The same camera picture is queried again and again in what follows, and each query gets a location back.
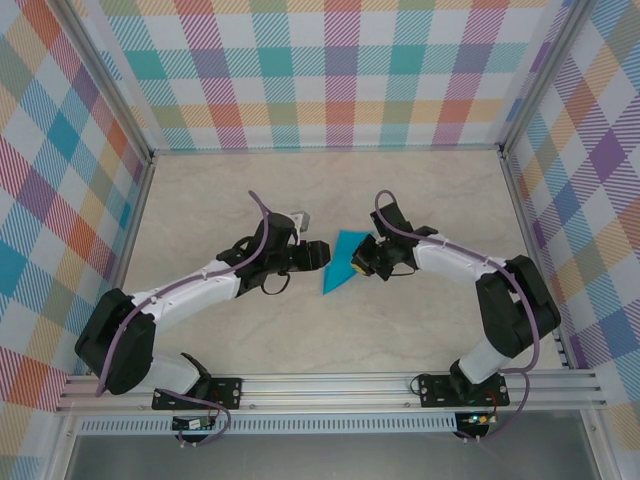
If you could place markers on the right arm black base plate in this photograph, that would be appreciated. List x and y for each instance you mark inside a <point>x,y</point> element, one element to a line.
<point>430,396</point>

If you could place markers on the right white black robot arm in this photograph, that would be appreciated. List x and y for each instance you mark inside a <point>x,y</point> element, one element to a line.
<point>450,260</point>

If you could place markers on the long aluminium mounting rail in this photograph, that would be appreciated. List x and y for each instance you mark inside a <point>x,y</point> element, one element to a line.
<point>325,392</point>

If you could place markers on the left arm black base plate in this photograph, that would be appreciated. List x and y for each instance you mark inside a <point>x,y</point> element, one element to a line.
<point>232,395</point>

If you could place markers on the teal paper sheet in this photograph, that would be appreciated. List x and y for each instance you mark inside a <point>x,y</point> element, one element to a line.
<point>340,265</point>

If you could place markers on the aluminium side rail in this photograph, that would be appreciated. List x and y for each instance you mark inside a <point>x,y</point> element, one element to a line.
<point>535,260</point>
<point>122,265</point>

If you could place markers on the grey metal shelf panel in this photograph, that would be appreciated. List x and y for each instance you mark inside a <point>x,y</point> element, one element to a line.
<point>325,460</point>

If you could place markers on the aluminium corner post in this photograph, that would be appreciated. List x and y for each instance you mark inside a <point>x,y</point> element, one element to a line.
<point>107,80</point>
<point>547,75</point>

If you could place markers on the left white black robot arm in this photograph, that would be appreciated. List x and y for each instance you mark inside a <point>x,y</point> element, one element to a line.
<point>190,295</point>

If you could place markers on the short aluminium frame rail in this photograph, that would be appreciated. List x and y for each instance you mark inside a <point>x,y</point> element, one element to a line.
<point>325,150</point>

